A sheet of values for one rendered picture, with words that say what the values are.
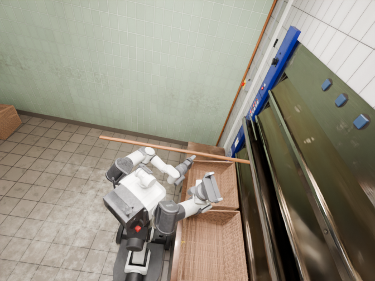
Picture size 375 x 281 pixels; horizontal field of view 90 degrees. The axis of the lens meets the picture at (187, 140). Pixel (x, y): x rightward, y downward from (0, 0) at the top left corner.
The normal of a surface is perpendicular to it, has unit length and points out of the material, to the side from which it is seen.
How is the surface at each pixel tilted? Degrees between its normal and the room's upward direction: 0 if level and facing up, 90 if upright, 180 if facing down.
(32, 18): 90
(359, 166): 90
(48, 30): 90
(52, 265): 0
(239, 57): 90
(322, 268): 70
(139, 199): 0
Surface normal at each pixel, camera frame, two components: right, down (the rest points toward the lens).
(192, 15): -0.09, 0.68
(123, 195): 0.18, -0.70
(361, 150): -0.98, -0.18
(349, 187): -0.86, -0.42
